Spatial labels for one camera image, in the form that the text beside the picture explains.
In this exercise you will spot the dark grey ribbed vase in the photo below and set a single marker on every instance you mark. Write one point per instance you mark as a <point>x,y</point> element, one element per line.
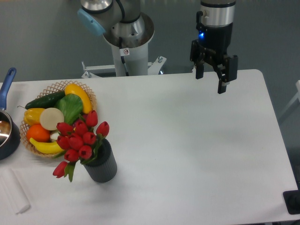
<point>104,167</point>

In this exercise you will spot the white garlic bulb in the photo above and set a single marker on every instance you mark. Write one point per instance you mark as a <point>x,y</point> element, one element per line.
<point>54,135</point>

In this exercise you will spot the cream round disc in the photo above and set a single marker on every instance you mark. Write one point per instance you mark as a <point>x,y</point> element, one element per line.
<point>50,117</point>

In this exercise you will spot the yellow squash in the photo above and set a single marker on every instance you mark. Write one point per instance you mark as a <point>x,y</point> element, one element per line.
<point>80,92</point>

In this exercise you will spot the red tulip bouquet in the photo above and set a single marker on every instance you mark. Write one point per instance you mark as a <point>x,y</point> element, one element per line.
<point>80,143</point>

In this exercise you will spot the black device at table edge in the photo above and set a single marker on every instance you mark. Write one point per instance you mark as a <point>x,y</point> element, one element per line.
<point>292,201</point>

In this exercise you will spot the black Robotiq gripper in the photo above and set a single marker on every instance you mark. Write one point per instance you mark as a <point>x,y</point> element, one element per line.
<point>214,36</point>

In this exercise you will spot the yellow bell pepper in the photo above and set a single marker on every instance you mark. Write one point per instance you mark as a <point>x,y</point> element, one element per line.
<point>32,116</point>

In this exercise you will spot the white folded cloth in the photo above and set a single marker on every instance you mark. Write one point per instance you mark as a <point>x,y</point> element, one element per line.
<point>14,191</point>

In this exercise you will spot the orange fruit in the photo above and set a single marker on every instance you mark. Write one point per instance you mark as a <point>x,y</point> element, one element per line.
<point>38,133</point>

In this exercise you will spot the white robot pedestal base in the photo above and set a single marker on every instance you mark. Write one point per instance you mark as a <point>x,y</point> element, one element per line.
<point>127,62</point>

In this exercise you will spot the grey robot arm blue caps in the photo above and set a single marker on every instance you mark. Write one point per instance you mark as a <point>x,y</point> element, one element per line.
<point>128,31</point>

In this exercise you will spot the blue handled saucepan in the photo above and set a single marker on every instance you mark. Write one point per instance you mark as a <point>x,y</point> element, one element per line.
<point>9,132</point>

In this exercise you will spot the white chair frame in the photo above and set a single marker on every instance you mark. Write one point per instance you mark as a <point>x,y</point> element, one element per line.
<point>291,106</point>

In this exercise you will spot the green cucumber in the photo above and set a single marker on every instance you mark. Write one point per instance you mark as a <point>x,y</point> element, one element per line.
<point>46,101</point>

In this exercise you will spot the yellow banana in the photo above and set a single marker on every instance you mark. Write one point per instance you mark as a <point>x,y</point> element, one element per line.
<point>46,147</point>

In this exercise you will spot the green lettuce leaf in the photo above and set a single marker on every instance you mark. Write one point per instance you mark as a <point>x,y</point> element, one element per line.
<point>71,106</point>

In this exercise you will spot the woven wicker basket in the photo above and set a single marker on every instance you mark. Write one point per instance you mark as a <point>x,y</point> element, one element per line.
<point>56,86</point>

